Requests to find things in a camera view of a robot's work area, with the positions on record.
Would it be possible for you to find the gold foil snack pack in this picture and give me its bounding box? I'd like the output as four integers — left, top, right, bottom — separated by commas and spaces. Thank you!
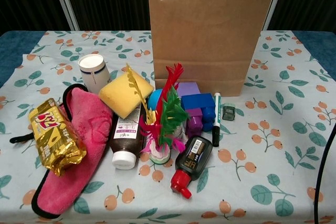
28, 98, 87, 177

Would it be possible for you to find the dark green labelled packet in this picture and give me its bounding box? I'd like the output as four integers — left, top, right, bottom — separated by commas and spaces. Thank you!
222, 104, 237, 120

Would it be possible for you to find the brown paper bag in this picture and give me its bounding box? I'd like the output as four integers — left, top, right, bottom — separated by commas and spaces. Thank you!
147, 0, 277, 98

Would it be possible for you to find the blue ball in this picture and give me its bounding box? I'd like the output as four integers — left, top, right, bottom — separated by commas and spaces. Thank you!
146, 89, 165, 111

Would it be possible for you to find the colourful feather shuttlecock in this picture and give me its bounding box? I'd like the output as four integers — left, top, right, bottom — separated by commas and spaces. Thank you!
125, 62, 191, 166

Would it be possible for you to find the light purple block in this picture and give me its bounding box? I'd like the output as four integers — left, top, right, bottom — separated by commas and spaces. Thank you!
176, 82, 202, 98

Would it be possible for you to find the blue block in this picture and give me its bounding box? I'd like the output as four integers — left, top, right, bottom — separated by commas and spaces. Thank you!
181, 92, 216, 132

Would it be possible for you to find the dark purple block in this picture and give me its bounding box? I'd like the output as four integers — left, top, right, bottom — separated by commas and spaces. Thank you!
185, 108, 204, 138

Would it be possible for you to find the yellow sponge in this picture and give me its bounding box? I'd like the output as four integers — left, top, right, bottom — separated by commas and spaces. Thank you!
98, 72, 155, 120

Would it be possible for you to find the black white marker pen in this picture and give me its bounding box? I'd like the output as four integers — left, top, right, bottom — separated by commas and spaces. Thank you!
212, 92, 223, 147

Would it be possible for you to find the brown bottle with white cap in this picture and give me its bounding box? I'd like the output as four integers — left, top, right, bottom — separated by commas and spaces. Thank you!
109, 103, 148, 170

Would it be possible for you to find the black bottle with red cap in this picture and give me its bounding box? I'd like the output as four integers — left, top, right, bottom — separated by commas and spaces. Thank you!
170, 135, 214, 199

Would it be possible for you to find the white paper cup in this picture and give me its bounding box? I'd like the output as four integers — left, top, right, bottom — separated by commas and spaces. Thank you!
78, 54, 112, 95

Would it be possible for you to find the pink cloth with black trim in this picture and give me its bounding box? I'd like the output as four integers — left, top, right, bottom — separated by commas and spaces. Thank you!
9, 83, 114, 220

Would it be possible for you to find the floral tablecloth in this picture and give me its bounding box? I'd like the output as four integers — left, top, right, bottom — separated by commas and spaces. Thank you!
0, 30, 336, 224

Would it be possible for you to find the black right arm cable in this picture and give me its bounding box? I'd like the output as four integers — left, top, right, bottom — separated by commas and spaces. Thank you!
314, 121, 336, 224

